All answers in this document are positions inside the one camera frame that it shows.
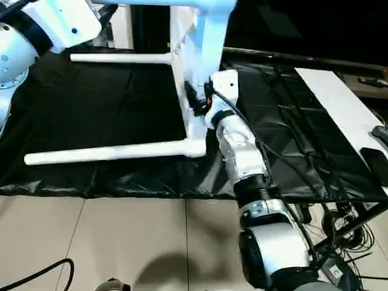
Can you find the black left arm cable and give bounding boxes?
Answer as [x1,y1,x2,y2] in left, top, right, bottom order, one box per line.
[0,257,76,291]

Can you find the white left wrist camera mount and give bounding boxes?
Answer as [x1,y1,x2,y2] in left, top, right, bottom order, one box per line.
[20,0,103,56]

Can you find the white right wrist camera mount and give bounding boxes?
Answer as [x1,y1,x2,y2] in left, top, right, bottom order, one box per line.
[204,69,240,127]

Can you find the black smartphone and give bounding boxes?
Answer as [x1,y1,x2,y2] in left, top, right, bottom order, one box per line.
[360,147,388,183]

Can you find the white plastic table top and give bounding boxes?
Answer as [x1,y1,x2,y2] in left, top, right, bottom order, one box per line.
[168,0,239,160]

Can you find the grey remote control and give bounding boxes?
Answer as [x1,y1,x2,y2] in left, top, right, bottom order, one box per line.
[370,125,388,141]

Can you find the white flat board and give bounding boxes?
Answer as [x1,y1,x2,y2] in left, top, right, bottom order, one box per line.
[294,67,388,160]

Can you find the black panel with blue edge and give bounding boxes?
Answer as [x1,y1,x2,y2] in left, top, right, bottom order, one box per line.
[130,4,171,52]

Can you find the black floor equipment with cables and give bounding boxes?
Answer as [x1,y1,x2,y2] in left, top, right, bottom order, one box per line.
[295,198,388,291]

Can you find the black remote control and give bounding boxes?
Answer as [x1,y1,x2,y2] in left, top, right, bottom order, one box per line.
[357,76,386,88]

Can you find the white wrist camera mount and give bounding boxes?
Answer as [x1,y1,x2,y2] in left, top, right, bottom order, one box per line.
[20,0,103,56]
[204,69,240,127]

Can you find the black mat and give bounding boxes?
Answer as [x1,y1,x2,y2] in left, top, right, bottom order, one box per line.
[0,45,388,204]

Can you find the black flat screen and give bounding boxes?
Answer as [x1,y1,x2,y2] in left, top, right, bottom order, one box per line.
[222,47,388,67]

